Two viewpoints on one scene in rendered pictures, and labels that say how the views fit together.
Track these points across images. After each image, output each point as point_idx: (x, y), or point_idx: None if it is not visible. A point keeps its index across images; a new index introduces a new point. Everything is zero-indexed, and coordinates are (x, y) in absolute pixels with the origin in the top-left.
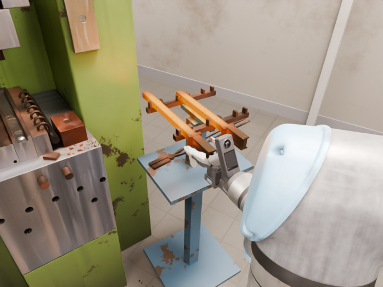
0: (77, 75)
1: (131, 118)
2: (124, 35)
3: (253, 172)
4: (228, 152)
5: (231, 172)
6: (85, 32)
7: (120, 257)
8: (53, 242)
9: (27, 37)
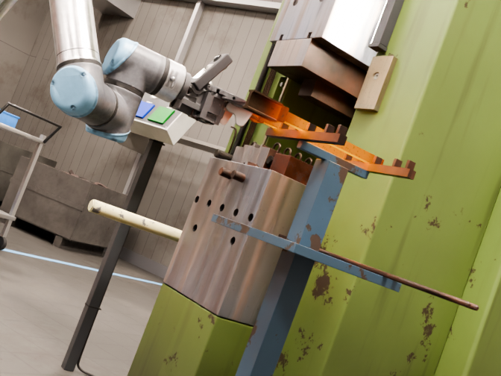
0: (347, 136)
1: (361, 224)
2: (406, 104)
3: None
4: (209, 65)
5: (191, 80)
6: (371, 89)
7: None
8: (191, 263)
9: None
